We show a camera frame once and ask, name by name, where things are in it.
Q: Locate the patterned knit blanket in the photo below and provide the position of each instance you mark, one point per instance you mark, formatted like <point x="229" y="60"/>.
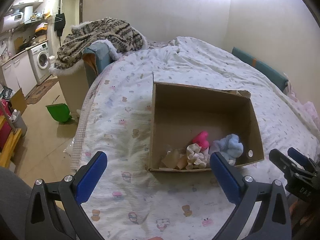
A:
<point x="119" y="36"/>

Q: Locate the green dustpan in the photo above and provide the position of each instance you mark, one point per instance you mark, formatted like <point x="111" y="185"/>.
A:
<point x="59" y="111"/>

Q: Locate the pink fluffy scrunchie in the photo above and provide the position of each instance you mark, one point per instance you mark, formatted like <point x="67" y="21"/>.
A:
<point x="201" y="140"/>

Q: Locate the teal bed headboard cushion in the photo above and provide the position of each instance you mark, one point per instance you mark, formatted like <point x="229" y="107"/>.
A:
<point x="275" y="77"/>

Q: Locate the brown door mat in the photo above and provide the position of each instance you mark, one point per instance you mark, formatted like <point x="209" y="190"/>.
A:
<point x="40" y="91"/>

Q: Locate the beige lace scrunchie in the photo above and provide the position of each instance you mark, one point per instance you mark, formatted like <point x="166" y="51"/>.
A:
<point x="174" y="160"/>

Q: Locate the white kitchen cabinet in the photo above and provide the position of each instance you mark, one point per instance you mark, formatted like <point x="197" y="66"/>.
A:
<point x="18" y="74"/>

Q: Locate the grey cup with bottle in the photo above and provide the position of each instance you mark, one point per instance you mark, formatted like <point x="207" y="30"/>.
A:
<point x="17" y="121"/>

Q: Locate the black hanging clothes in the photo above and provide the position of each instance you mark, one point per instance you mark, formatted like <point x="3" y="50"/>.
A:
<point x="59" y="24"/>

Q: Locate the cream satin scrunchie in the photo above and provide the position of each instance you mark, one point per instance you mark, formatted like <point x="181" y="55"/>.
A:
<point x="194" y="157"/>

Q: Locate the yellow wooden rack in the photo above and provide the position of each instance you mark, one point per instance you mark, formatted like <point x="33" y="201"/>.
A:
<point x="8" y="150"/>

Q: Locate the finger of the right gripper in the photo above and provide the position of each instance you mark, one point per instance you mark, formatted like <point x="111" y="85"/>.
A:
<point x="282" y="162"/>
<point x="307" y="163"/>

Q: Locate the white washing machine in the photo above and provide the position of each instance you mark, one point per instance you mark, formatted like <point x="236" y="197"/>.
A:
<point x="39" y="60"/>

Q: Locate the light blue fluffy scrunchie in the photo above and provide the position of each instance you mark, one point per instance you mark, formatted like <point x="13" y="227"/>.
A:
<point x="229" y="147"/>

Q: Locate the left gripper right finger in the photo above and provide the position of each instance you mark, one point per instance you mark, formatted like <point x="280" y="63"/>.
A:
<point x="273" y="218"/>

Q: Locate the white microwave oven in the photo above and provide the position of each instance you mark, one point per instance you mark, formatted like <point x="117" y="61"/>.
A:
<point x="11" y="21"/>

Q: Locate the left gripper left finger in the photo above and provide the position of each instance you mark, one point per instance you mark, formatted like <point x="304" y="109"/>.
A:
<point x="54" y="209"/>

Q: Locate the brown cardboard box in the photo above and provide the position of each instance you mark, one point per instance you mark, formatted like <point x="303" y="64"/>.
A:
<point x="180" y="112"/>

